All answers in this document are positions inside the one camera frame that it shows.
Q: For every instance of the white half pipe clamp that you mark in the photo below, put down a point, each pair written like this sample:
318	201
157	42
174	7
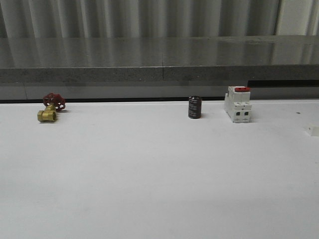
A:
312	130

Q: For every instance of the black cylindrical capacitor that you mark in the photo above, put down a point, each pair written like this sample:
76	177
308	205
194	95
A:
194	107

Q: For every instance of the grey stone ledge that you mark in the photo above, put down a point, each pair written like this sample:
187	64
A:
217	61

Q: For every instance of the brass valve red handwheel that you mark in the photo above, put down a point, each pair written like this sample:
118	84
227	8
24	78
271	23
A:
53	103

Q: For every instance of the white circuit breaker red switch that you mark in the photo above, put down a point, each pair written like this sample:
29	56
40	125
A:
237	104

